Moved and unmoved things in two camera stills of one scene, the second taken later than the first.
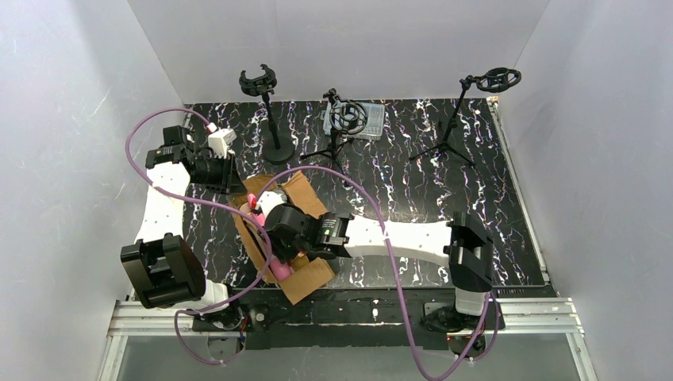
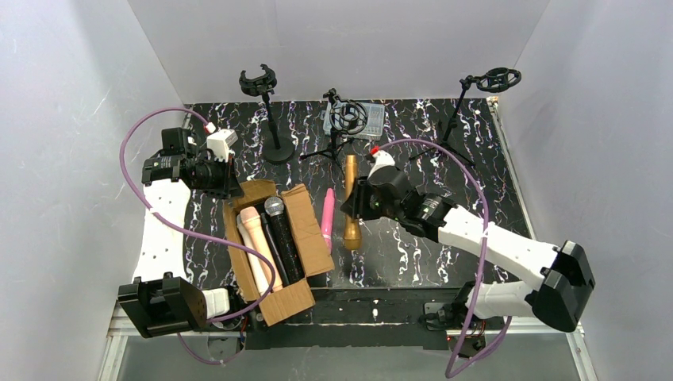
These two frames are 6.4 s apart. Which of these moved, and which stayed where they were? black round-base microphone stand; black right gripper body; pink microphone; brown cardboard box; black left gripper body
Moved: brown cardboard box; pink microphone; black right gripper body
Stayed: black left gripper body; black round-base microphone stand
